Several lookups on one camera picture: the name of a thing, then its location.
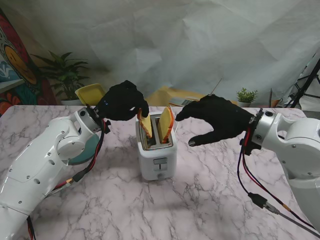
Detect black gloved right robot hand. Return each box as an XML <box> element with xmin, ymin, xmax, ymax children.
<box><xmin>175</xmin><ymin>94</ymin><xmax>255</xmax><ymax>147</ymax></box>

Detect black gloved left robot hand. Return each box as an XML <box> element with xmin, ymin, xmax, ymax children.
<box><xmin>94</xmin><ymin>79</ymin><xmax>150</xmax><ymax>122</ymax></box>

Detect toy toast slice orange crust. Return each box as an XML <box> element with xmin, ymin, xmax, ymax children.
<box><xmin>136</xmin><ymin>107</ymin><xmax>153</xmax><ymax>139</ymax></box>
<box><xmin>158</xmin><ymin>106</ymin><xmax>175</xmax><ymax>145</ymax></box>

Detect small green potted plant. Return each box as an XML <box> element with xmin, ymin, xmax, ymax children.
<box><xmin>236</xmin><ymin>87</ymin><xmax>258</xmax><ymax>108</ymax></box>

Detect yellow plastic chair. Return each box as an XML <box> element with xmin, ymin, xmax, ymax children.
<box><xmin>74</xmin><ymin>83</ymin><xmax>107</xmax><ymax>106</ymax></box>

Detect yellow wooden desk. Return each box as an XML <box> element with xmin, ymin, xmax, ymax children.
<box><xmin>146</xmin><ymin>86</ymin><xmax>237</xmax><ymax>108</ymax></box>

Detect open silver laptop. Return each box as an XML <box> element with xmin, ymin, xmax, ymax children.
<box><xmin>169</xmin><ymin>77</ymin><xmax>223</xmax><ymax>107</ymax></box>

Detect teal round plate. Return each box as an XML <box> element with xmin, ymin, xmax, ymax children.
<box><xmin>67</xmin><ymin>133</ymin><xmax>101</xmax><ymax>166</ymax></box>

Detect large green potted plant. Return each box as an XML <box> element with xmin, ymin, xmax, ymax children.
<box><xmin>32</xmin><ymin>51</ymin><xmax>91</xmax><ymax>106</ymax></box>

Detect white two-slot toaster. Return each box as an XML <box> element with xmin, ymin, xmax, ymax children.
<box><xmin>135</xmin><ymin>112</ymin><xmax>179</xmax><ymax>182</ymax></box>

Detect white crumpled backdrop sheet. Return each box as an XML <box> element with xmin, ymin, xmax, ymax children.
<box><xmin>0</xmin><ymin>0</ymin><xmax>320</xmax><ymax>106</ymax></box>

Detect black tripod stand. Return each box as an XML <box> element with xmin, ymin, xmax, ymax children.
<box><xmin>291</xmin><ymin>53</ymin><xmax>320</xmax><ymax>108</ymax></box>

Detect colourful smiley mural banner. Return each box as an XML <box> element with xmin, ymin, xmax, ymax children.
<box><xmin>0</xmin><ymin>7</ymin><xmax>57</xmax><ymax>117</ymax></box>

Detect left arm red black cables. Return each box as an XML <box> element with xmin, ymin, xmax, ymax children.
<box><xmin>26</xmin><ymin>119</ymin><xmax>111</xmax><ymax>240</ymax></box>

